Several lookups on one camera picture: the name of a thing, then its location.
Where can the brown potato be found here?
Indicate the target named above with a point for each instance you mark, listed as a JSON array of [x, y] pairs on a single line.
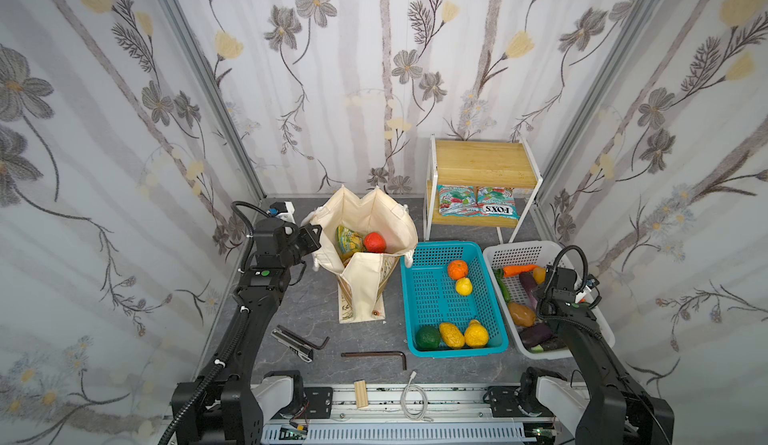
[[522, 316]]

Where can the cherry mint candy bag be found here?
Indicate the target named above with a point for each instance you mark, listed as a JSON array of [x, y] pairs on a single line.
[[457, 201]]

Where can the green lemon candy bag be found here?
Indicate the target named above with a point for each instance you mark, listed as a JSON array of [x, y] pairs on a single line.
[[349, 242]]

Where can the large yellow citrus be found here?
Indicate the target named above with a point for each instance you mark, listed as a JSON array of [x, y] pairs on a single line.
[[476, 335]]

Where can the small yellow lemon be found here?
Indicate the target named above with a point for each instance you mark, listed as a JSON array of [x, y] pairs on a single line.
[[464, 286]]

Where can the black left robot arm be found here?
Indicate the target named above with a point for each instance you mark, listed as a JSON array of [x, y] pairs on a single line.
[[219, 407]]

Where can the Fox's mint blossom candy bag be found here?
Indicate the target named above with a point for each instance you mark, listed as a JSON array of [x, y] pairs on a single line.
[[497, 202]]

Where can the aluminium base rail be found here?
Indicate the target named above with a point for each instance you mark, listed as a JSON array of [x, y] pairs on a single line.
[[403, 414]]

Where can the white wooden shelf rack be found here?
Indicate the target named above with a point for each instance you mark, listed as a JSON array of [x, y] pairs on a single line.
[[480, 163]]

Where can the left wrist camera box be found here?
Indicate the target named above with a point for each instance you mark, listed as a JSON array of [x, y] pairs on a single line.
[[283, 210]]

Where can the black metal clamp tool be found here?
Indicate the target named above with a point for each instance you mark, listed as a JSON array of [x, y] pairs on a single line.
[[300, 346]]

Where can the floral canvas tote bag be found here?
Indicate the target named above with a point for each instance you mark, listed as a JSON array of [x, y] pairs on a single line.
[[362, 276]]

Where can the small wooden block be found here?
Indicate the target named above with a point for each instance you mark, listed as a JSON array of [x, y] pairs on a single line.
[[361, 394]]

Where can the yellow potato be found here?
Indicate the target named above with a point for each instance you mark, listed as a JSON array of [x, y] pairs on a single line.
[[539, 275]]

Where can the orange tangerine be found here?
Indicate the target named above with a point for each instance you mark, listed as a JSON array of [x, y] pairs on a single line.
[[457, 270]]

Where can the teal plastic basket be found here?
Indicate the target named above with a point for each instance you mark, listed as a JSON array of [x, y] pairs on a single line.
[[430, 298]]

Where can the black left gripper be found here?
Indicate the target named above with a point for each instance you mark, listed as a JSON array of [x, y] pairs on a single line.
[[306, 238]]

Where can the large black allen key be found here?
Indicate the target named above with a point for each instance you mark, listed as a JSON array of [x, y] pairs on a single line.
[[378, 354]]

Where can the long purple eggplant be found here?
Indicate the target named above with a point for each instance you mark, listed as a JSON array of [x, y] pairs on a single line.
[[530, 286]]

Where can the green avocado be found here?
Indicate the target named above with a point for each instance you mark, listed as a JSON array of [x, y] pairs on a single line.
[[428, 338]]

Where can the red tomato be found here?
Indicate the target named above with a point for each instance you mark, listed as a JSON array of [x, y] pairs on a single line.
[[374, 243]]

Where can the white plastic basket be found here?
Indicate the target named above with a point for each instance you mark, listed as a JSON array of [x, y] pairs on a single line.
[[542, 254]]

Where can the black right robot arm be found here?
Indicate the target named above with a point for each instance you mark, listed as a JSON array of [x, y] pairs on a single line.
[[619, 410]]

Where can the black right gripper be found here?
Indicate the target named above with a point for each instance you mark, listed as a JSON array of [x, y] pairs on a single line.
[[546, 284]]

